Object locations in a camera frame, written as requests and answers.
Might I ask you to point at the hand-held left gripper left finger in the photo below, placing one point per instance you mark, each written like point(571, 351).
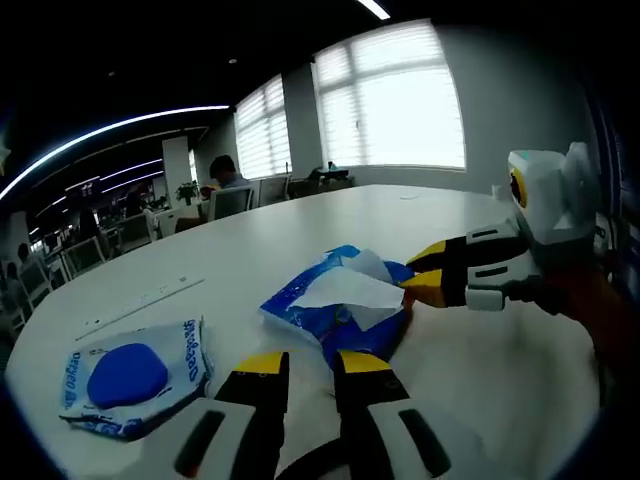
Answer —
point(255, 415)

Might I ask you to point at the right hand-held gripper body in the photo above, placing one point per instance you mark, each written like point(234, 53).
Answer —
point(555, 200)

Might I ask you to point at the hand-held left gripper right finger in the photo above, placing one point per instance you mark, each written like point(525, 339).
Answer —
point(370, 415)

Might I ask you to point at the blue tissue packet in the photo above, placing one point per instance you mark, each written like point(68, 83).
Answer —
point(370, 340)

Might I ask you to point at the white tissue sheet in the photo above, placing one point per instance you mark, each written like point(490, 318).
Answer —
point(350, 290)

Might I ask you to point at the white wet wipes pack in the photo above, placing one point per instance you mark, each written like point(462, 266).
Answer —
point(125, 375)

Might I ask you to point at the table socket strip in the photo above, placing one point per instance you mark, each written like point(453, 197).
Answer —
point(140, 305)

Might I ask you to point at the window with blinds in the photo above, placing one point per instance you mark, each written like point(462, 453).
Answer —
point(262, 130)
point(400, 100)

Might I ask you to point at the white table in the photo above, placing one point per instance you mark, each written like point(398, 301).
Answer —
point(250, 250)

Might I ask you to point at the white office chair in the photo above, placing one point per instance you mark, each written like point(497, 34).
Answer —
point(230, 204)

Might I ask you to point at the potted plant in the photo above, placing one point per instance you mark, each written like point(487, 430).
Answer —
point(187, 192)

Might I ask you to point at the curved ceiling light strip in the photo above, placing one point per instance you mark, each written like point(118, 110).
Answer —
point(100, 134)

